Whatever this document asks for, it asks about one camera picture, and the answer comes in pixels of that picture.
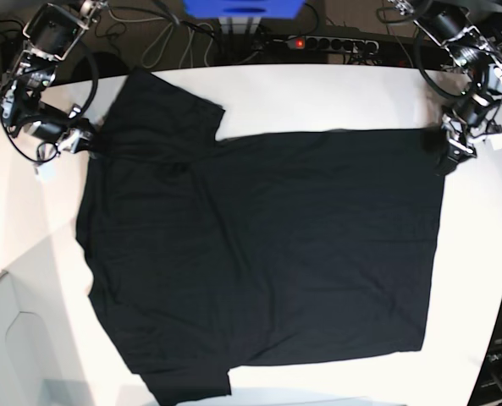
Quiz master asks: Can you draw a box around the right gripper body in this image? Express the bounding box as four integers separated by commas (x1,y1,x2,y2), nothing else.
9,103,95,154

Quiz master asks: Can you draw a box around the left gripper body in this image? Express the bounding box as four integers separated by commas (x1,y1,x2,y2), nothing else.
441,101,494,159

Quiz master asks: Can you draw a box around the black T-shirt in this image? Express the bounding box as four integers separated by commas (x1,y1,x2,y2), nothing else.
76,70,444,405

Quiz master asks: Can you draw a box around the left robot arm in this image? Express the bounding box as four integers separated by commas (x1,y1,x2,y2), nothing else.
376,1,502,176

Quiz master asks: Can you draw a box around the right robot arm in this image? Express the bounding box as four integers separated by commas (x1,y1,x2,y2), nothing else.
0,1,108,166

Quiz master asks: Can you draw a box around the black power strip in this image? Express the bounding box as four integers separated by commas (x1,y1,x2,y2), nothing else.
273,36,380,56

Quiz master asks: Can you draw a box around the blue plastic box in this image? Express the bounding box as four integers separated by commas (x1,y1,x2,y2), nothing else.
184,0,305,19

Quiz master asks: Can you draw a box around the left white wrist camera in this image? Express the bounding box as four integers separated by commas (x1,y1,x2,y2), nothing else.
487,132,502,151

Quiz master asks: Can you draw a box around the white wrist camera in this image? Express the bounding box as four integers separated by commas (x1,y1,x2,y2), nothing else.
34,162,56,184
487,132,502,151

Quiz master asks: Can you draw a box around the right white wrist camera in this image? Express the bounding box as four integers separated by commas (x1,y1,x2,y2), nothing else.
34,162,56,184

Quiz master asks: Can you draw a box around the white cable on floor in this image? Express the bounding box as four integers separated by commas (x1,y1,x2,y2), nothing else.
141,16,201,69

